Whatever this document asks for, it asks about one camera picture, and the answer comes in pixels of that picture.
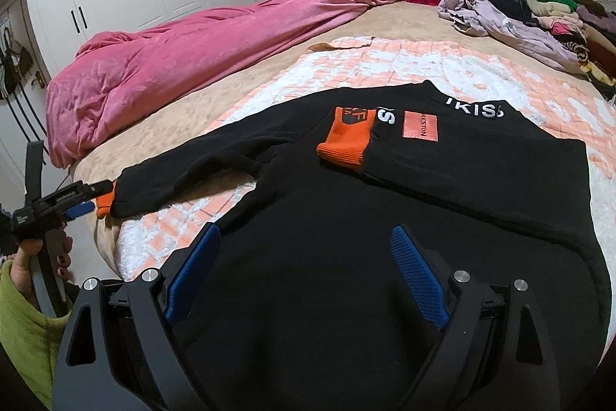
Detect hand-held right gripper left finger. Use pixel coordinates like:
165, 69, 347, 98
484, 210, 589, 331
52, 222, 227, 411

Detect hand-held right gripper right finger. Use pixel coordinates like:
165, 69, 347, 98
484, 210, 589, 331
390, 225, 559, 411

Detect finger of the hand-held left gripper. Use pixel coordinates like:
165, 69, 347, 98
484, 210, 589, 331
72, 180, 115, 201
62, 200, 96, 222

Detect black sweater with orange cuffs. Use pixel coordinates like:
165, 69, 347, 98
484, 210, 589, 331
95, 80, 609, 411

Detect person's left forearm green sleeve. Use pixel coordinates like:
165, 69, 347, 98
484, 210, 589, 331
0, 261, 82, 410

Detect pile of folded clothes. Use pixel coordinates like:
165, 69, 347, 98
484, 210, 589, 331
524, 0, 616, 87

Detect hanging brown handbag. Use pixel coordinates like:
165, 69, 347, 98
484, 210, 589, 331
0, 28, 34, 100

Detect pink duvet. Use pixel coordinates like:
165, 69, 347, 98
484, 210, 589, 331
45, 0, 400, 171

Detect orange and white fleece blanket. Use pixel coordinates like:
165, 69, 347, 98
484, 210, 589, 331
115, 35, 616, 287

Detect beige bed sheet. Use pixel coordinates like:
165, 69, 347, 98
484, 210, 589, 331
67, 0, 487, 277

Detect lilac garment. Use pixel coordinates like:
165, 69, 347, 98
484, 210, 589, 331
438, 0, 585, 75

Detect black garment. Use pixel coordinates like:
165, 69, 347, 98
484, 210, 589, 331
488, 0, 535, 24

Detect hanging black straps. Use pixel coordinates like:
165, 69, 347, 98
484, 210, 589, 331
7, 91, 49, 142

